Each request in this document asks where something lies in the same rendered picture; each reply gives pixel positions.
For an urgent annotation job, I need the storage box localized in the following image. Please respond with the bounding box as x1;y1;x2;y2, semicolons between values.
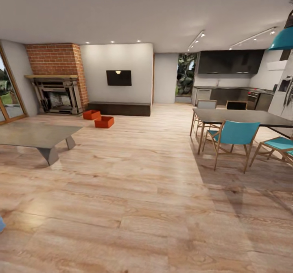
95;116;114;129
83;110;101;120

